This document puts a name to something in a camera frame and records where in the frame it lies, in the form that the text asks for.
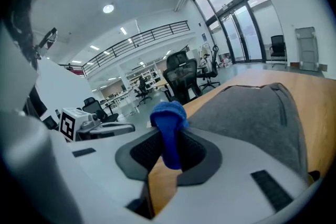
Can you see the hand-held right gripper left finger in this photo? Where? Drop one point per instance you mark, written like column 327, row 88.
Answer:
column 92, row 178

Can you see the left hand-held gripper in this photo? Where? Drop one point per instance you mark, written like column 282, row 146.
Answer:
column 69, row 123

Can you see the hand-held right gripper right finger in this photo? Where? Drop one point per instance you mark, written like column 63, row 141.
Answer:
column 236, row 191

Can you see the blue cloth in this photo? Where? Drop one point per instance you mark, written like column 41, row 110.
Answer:
column 169, row 139

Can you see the grey backpack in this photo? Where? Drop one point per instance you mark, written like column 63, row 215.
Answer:
column 249, row 123

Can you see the black swivel chair with armrests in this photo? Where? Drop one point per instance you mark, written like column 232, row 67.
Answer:
column 93, row 107

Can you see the round wooden table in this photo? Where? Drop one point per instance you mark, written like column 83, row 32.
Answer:
column 161, row 84

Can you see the black mesh office chair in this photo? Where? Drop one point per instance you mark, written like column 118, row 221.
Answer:
column 181, row 78

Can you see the black balcony railing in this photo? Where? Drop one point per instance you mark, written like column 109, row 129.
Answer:
column 136, row 39

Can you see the white office chair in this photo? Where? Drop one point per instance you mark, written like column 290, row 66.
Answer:
column 204, row 55

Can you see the black high-back office chair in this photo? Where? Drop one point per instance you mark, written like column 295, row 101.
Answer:
column 214, row 65

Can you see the round ceiling light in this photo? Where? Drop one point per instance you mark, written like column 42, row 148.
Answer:
column 108, row 8

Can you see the clear water jug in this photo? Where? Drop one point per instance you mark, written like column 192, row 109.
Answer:
column 225, row 61

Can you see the black visitor chair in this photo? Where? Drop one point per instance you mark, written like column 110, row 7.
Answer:
column 278, row 47

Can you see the black framed glass doors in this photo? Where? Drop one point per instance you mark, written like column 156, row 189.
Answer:
column 236, row 21

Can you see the grey folded table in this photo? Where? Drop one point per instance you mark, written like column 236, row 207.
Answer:
column 307, row 47

